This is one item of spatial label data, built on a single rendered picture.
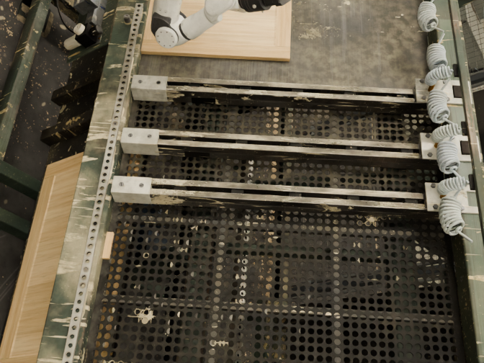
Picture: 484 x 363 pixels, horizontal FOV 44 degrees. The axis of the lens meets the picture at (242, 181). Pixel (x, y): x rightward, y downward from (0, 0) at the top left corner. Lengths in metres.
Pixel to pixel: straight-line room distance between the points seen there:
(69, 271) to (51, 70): 1.59
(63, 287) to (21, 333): 0.54
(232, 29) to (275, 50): 0.20
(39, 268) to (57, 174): 0.42
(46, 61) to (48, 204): 0.96
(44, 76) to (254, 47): 1.29
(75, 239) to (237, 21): 1.07
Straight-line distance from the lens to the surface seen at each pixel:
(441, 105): 2.04
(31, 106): 3.11
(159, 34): 2.07
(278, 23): 2.43
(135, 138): 2.05
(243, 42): 2.36
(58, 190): 2.57
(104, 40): 2.39
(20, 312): 2.43
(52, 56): 3.33
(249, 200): 1.91
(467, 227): 1.96
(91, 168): 2.05
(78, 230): 1.95
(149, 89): 2.17
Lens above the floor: 2.26
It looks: 31 degrees down
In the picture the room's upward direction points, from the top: 74 degrees clockwise
